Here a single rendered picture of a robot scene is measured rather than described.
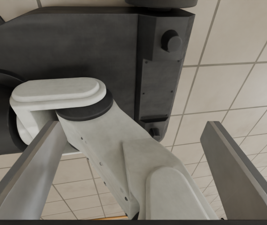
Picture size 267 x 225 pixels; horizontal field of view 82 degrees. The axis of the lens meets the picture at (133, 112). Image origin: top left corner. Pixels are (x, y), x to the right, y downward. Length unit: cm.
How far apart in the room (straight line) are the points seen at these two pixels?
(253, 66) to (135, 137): 80
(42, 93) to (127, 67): 25
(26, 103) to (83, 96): 11
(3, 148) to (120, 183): 29
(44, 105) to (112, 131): 15
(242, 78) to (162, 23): 66
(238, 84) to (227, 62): 18
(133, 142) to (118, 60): 27
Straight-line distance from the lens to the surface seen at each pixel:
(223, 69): 88
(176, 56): 47
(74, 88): 37
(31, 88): 41
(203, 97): 92
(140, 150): 27
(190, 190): 22
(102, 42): 46
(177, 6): 45
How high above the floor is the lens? 61
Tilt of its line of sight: 48 degrees down
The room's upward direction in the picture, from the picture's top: 165 degrees clockwise
